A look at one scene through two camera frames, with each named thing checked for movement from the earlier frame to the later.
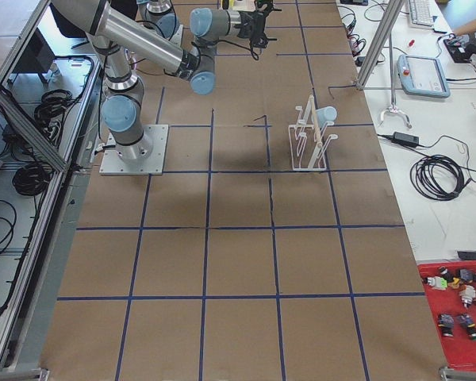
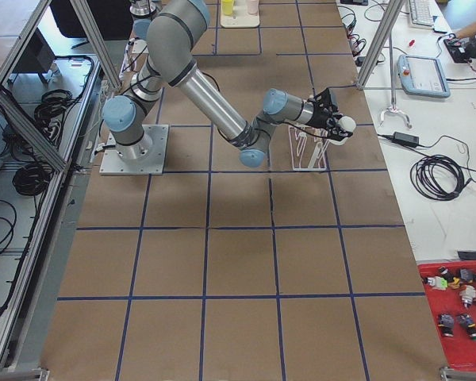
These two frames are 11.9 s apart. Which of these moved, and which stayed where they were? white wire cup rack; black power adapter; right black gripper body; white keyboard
Moved: right black gripper body
Stayed: black power adapter; white keyboard; white wire cup rack
